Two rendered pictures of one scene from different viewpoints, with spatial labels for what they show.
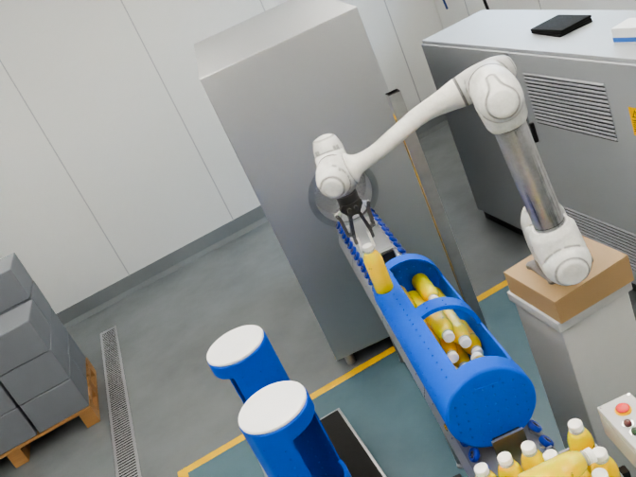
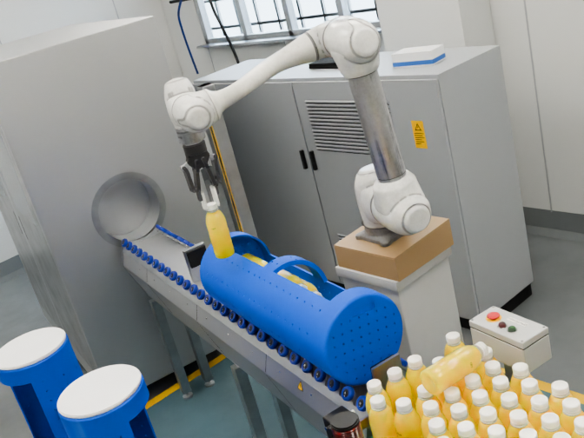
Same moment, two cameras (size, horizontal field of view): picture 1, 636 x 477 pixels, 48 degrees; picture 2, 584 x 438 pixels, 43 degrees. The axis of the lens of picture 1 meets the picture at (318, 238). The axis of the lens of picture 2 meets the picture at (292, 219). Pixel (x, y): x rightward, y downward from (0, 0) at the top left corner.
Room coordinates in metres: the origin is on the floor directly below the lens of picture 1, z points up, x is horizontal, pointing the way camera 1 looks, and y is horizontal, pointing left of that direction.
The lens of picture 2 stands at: (0.02, 0.67, 2.23)
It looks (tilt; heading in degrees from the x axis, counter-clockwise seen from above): 21 degrees down; 334
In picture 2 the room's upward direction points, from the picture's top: 15 degrees counter-clockwise
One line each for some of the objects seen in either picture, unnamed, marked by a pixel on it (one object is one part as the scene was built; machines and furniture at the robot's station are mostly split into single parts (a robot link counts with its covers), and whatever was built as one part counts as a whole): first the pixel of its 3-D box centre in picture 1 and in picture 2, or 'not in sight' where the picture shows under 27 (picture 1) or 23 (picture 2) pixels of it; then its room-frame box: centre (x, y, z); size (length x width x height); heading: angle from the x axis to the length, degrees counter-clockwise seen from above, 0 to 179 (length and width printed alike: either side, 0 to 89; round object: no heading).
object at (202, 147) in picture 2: (349, 203); (196, 155); (2.30, -0.15, 1.63); 0.08 x 0.07 x 0.09; 91
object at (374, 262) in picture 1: (377, 269); (218, 231); (2.31, -0.15, 1.35); 0.07 x 0.07 x 0.19
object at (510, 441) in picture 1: (511, 449); (388, 378); (1.61, -0.26, 0.99); 0.10 x 0.02 x 0.12; 91
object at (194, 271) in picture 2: (388, 265); (199, 262); (2.94, -0.25, 1.00); 0.10 x 0.04 x 0.15; 91
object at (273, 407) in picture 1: (272, 406); (99, 390); (2.26, 0.42, 1.03); 0.28 x 0.28 x 0.01
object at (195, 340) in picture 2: not in sight; (194, 337); (3.64, -0.31, 0.31); 0.06 x 0.06 x 0.63; 1
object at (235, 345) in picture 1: (235, 344); (29, 348); (2.81, 0.53, 1.03); 0.28 x 0.28 x 0.01
